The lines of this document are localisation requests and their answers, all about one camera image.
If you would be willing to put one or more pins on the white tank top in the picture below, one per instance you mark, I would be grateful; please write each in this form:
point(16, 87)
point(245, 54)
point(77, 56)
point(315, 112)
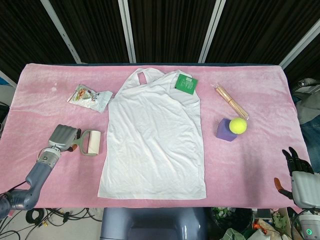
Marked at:
point(155, 135)

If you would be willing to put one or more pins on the green clothing tag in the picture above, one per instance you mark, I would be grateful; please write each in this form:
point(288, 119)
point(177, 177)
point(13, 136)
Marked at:
point(186, 83)

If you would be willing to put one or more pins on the pink table cloth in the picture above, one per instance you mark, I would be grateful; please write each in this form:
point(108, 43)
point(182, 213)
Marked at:
point(50, 110)

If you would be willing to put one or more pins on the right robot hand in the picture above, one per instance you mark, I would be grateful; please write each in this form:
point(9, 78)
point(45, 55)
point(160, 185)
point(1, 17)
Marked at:
point(302, 186)

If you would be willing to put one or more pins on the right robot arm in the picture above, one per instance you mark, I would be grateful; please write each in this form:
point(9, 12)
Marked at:
point(310, 221)

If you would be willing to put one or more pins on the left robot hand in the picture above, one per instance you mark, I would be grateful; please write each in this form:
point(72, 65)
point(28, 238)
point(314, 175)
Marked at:
point(62, 136)

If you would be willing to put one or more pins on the bundle of wooden sticks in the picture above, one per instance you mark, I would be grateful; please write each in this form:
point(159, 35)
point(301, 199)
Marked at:
point(231, 101)

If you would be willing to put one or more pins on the white frame post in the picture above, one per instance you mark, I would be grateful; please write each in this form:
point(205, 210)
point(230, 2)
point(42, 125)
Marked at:
point(127, 30)
point(63, 31)
point(298, 47)
point(211, 30)

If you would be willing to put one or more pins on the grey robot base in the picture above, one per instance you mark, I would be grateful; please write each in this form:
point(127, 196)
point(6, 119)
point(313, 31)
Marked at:
point(153, 223)

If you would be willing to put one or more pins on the yellow tennis ball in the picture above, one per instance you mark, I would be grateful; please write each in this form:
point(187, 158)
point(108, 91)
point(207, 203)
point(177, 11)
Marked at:
point(238, 125)

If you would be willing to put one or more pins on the snack packet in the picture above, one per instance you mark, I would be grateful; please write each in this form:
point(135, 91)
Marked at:
point(90, 97)

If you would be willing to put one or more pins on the green lint roller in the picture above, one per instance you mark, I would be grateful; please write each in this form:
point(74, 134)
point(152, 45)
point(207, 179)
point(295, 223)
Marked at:
point(88, 143)

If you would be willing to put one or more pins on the purple foam cube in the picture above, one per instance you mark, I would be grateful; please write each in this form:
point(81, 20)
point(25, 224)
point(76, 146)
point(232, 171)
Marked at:
point(226, 131)

